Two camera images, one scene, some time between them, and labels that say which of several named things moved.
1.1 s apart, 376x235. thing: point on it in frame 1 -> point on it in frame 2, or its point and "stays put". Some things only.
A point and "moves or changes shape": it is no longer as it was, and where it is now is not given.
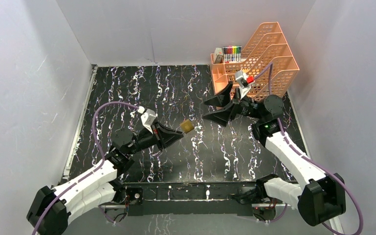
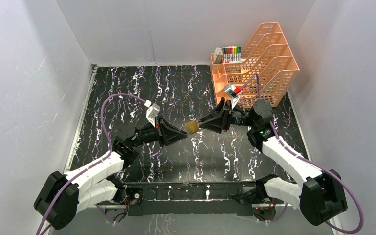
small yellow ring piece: (187, 126) moves or changes shape
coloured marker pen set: (232, 54) stays put
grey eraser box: (218, 55) stays put
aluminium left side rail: (80, 123) stays put
